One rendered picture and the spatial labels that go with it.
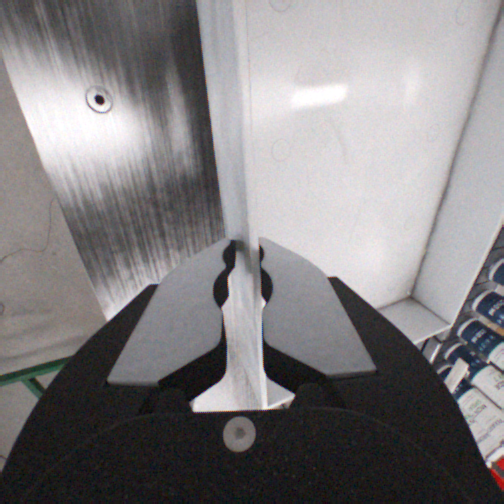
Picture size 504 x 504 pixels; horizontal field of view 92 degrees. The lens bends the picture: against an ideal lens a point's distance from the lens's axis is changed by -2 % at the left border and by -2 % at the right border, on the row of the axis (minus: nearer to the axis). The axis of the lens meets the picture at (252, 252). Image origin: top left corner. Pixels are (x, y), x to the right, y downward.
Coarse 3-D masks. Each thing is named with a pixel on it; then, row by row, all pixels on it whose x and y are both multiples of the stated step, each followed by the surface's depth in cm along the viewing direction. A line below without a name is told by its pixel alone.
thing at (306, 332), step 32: (288, 256) 10; (288, 288) 9; (320, 288) 9; (288, 320) 7; (320, 320) 7; (288, 352) 6; (320, 352) 6; (352, 352) 6; (288, 384) 7; (320, 384) 6
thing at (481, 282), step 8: (496, 240) 41; (496, 248) 42; (488, 256) 42; (496, 256) 43; (488, 264) 44; (480, 272) 44; (480, 280) 45; (488, 280) 46; (472, 288) 46; (480, 288) 47; (472, 296) 47; (464, 304) 48; (464, 312) 49; (472, 312) 51; (456, 320) 50; (456, 328) 52; (448, 336) 52; (456, 336) 54
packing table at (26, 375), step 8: (56, 360) 107; (64, 360) 107; (24, 368) 105; (32, 368) 104; (40, 368) 104; (48, 368) 104; (56, 368) 105; (0, 376) 102; (8, 376) 102; (16, 376) 101; (24, 376) 102; (32, 376) 103; (0, 384) 100; (8, 384) 101; (24, 384) 104; (32, 384) 105; (40, 384) 110; (32, 392) 107; (40, 392) 108
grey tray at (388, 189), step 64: (256, 0) 11; (320, 0) 12; (384, 0) 13; (448, 0) 14; (256, 64) 12; (320, 64) 13; (384, 64) 14; (448, 64) 16; (256, 128) 13; (320, 128) 15; (384, 128) 16; (448, 128) 18; (256, 192) 15; (320, 192) 17; (384, 192) 19; (448, 192) 21; (256, 256) 12; (320, 256) 19; (384, 256) 22; (448, 256) 22; (256, 320) 14; (448, 320) 24; (256, 384) 18
